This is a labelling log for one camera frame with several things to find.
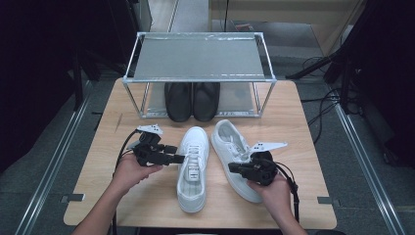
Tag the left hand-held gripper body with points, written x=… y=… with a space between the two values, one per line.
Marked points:
x=148 y=153

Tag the black slipper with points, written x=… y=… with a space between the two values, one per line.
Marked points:
x=206 y=104
x=178 y=104

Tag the black chair armrest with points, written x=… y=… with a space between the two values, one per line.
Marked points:
x=329 y=232

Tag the grey table bracket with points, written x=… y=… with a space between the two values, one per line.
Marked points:
x=326 y=200
x=73 y=197

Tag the person's left hand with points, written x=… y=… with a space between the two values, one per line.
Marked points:
x=130 y=173

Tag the black curtain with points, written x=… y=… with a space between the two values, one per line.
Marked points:
x=388 y=81
x=39 y=65

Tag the person's right hand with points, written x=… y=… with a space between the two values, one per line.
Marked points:
x=277 y=196

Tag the metal two-tier shoe rack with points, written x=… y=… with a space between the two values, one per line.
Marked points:
x=199 y=58

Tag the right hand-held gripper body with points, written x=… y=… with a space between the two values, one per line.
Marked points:
x=262 y=169

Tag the black tripod stand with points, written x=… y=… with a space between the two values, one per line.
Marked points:
x=313 y=67

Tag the white sneaker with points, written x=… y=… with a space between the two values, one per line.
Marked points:
x=192 y=196
x=228 y=140

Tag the metal floor rail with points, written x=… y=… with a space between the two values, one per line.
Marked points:
x=52 y=166
x=368 y=166

